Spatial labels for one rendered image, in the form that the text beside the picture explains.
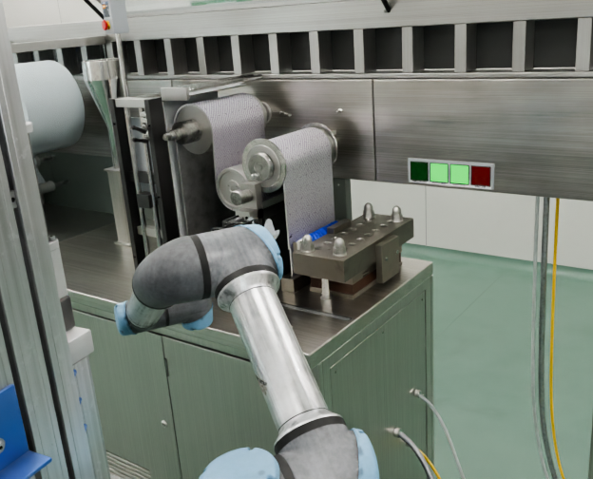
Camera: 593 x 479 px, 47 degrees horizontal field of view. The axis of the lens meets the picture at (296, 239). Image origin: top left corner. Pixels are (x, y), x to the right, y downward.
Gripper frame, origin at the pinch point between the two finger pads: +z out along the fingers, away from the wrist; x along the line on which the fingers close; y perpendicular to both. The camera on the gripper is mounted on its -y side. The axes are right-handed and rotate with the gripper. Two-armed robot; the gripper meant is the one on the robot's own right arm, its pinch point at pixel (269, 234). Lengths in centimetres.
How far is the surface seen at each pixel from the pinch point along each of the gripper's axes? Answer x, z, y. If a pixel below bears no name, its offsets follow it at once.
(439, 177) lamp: -30, 40, 8
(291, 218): -0.2, 9.7, 1.6
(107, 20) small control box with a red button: 61, 9, 57
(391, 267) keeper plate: -21.6, 25.4, -15.2
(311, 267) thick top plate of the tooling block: -9.5, 4.0, -9.4
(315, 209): -0.2, 21.8, 0.8
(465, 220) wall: 57, 274, -80
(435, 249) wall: 78, 274, -102
